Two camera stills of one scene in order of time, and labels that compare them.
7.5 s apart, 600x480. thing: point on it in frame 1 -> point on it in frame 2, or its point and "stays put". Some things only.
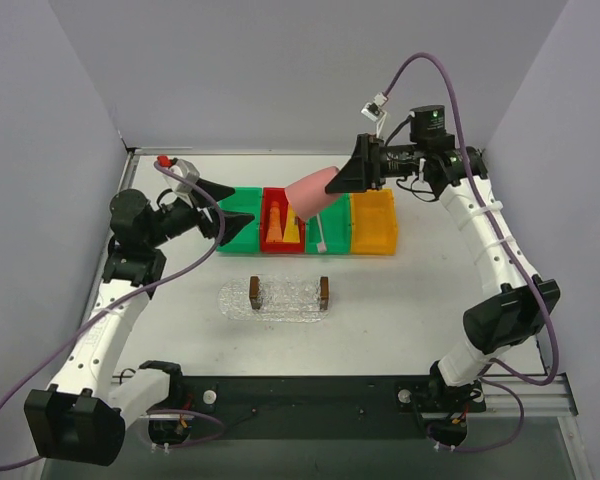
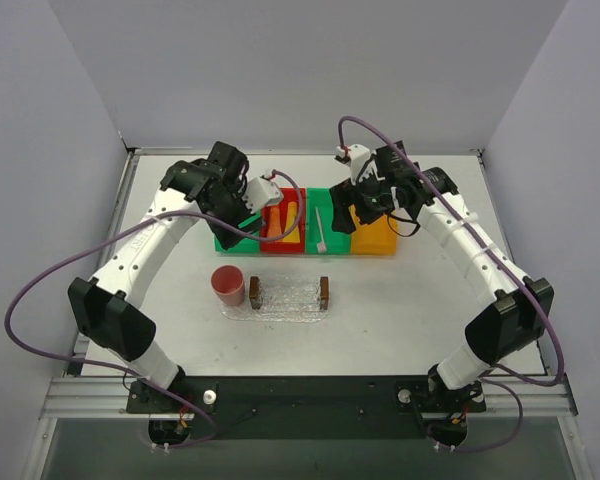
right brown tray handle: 324,292 stays put
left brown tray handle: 254,292 stays put
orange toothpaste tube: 274,232 stays put
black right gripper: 375,163 -> 353,201
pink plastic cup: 305,194 -> 228,283
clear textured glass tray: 283,300 stays put
